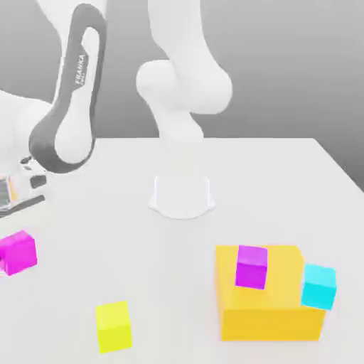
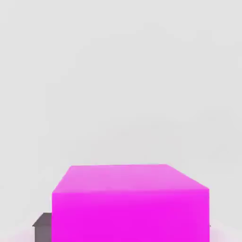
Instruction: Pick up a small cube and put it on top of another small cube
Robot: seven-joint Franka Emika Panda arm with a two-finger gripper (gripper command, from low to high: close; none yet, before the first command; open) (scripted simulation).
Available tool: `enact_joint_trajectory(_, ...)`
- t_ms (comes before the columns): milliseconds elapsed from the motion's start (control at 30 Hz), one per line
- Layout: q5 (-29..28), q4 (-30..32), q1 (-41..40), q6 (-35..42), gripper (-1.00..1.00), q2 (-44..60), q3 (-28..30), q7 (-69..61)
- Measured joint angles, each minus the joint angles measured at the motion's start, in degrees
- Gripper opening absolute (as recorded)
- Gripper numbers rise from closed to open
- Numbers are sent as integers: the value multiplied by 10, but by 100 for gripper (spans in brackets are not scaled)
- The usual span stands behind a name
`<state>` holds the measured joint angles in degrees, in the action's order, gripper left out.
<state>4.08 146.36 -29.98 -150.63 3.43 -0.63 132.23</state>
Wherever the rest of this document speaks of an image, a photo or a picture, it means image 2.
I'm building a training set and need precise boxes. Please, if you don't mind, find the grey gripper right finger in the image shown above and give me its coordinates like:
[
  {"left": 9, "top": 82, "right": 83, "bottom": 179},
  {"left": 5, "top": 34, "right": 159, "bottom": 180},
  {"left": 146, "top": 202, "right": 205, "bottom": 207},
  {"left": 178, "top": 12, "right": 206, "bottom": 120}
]
[{"left": 209, "top": 224, "right": 230, "bottom": 242}]

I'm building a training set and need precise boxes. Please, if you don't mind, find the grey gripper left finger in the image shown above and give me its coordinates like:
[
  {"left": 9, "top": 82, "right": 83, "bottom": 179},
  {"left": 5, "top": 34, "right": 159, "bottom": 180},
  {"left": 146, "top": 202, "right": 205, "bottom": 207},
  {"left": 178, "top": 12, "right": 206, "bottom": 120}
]
[{"left": 11, "top": 212, "right": 53, "bottom": 242}]

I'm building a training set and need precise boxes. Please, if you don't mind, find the small magenta cube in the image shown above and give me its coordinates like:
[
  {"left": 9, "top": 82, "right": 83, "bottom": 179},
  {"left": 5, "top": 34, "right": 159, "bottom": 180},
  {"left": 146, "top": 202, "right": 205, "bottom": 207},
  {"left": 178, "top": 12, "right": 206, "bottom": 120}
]
[{"left": 51, "top": 164, "right": 210, "bottom": 242}]

